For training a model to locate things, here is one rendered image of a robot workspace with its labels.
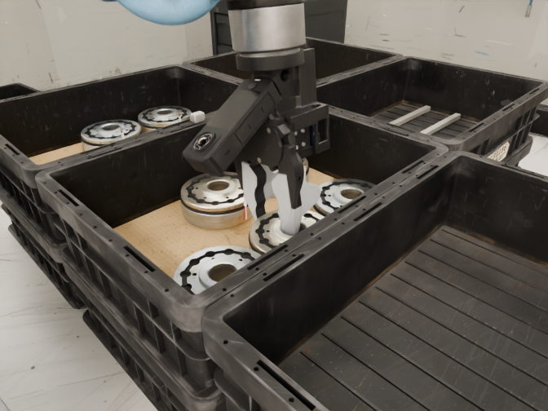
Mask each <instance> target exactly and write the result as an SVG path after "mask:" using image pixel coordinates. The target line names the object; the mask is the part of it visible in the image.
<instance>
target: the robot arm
mask: <svg viewBox="0 0 548 411"><path fill-rule="evenodd" d="M101 1H104V2H119V3H120V4H121V5H122V6H123V7H125V8H126V9H127V10H128V11H129V12H131V13H132V14H134V15H136V16H138V17H139V18H141V19H143V20H147V21H150V22H153V23H155V24H161V25H169V26H173V25H182V24H188V23H191V22H193V21H195V20H198V19H200V18H201V17H202V16H204V15H205V14H207V13H208V12H209V11H210V10H211V9H212V8H213V7H214V6H215V5H216V4H217V3H218V2H219V1H220V0H101ZM227 6H228V15H229V23H230V29H231V36H232V49H233V50H234V51H235V52H237V53H239V54H237V55H236V68H237V69H239V70H242V71H253V72H254V77H253V79H245V80H244V81H243V82H242V83H241V84H240V85H239V86H238V87H237V89H236V90H235V91H234V92H233V93H232V95H231V96H230V97H229V98H228V100H227V101H226V102H225V103H224V104H223V105H222V107H221V108H220V109H219V110H218V111H217V113H216V114H215V115H214V116H213V117H212V118H211V119H210V120H209V121H208V122H207V124H206V125H205V126H204V127H203V128H202V130H201V131H200V132H199V133H198V134H197V136H196V137H195V138H194V139H193V140H192V142H191V143H190V144H189V145H188V146H187V147H186V148H185V149H184V150H183V156H184V158H185V159H186V160H187V161H188V163H189V164H190V165H191V166H192V167H193V168H194V170H197V171H200V172H202V173H206V174H208V175H213V176H220V175H222V173H223V172H224V171H225V170H226V169H227V168H228V167H229V165H230V164H231V163H232V161H233V160H234V163H235V167H236V172H237V176H238V179H239V182H240V185H241V190H243V192H244V195H245V199H246V202H247V204H248V206H249V208H250V211H251V213H252V215H253V216H254V220H256V219H258V218H259V217H261V216H262V215H264V214H266V211H265V207H264V205H265V202H266V201H267V200H268V199H269V198H270V197H271V196H272V195H273V194H275V196H276V199H277V201H278V214H279V217H280V219H281V231H282V232H283V233H284V234H286V235H290V236H294V235H296V234H297V233H298V231H299V228H300V223H301V220H302V217H303V216H304V215H305V214H306V213H307V212H308V211H309V210H310V209H311V208H312V207H313V206H314V205H315V204H316V203H317V202H318V200H319V198H320V189H319V186H318V185H317V184H314V183H307V182H306V180H305V178H304V166H303V161H302V159H303V158H305V157H308V156H311V155H312V154H313V153H314V143H315V150H316V154H318V153H320V152H324V151H325V150H327V149H329V148H330V145H329V105H328V104H319V103H318V102H317V99H316V62H315V48H308V49H305V50H304V49H303V48H300V47H302V46H303V45H304V44H305V43H306V35H305V19H304V3H303V0H227ZM229 9H230V10H229ZM322 119H325V140H324V141H321V142H319V141H320V133H318V121H320V120H322ZM313 127H314V131H315V132H313ZM275 170H278V173H275V172H273V171H275Z"/></svg>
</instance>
